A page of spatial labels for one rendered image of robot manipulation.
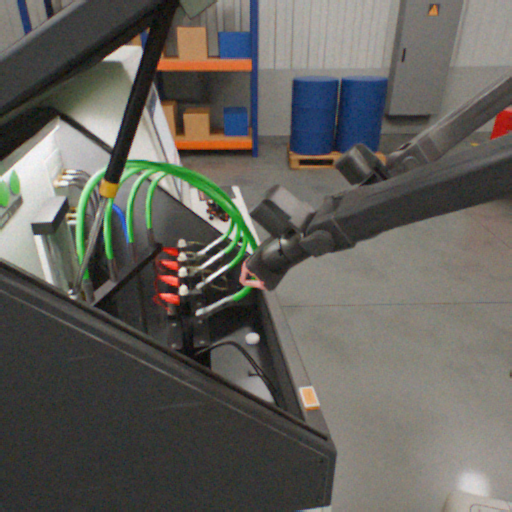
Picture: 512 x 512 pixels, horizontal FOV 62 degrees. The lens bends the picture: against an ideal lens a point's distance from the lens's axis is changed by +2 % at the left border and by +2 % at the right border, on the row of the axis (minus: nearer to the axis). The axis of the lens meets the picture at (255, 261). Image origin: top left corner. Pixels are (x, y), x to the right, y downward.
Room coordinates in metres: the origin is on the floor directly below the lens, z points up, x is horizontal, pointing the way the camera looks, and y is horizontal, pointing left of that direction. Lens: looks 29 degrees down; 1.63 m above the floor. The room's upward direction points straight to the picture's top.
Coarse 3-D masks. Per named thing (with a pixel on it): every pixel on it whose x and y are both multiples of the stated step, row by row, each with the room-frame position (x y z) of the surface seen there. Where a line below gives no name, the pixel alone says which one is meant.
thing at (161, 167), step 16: (128, 160) 0.74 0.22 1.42; (144, 160) 0.73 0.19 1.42; (96, 176) 0.75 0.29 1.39; (176, 176) 0.71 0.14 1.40; (192, 176) 0.72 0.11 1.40; (208, 192) 0.70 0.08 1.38; (80, 208) 0.76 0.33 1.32; (224, 208) 0.69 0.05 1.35; (80, 224) 0.76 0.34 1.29; (240, 224) 0.69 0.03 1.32; (80, 240) 0.76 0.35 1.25; (80, 256) 0.77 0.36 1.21
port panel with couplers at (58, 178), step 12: (60, 156) 1.06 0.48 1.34; (48, 168) 0.94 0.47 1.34; (60, 168) 1.03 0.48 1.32; (48, 180) 0.93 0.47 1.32; (60, 180) 0.99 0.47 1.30; (72, 180) 1.00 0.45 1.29; (60, 192) 0.99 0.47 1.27; (72, 216) 1.00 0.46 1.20; (72, 228) 1.01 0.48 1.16; (72, 240) 0.99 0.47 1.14
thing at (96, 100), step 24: (120, 48) 1.63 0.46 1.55; (96, 72) 1.12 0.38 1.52; (120, 72) 1.13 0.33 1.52; (72, 96) 1.11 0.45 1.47; (96, 96) 1.12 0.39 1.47; (120, 96) 1.13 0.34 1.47; (72, 120) 1.11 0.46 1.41; (96, 120) 1.12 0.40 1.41; (120, 120) 1.13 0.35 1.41; (144, 120) 1.15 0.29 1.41; (144, 144) 1.14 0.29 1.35; (168, 192) 1.15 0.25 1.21
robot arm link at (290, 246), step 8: (288, 232) 0.62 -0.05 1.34; (296, 232) 0.60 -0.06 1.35; (280, 240) 0.62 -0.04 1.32; (288, 240) 0.60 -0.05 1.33; (296, 240) 0.59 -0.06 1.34; (288, 248) 0.60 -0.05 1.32; (296, 248) 0.59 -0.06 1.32; (288, 256) 0.60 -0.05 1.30; (296, 256) 0.60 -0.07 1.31; (304, 256) 0.59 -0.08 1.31
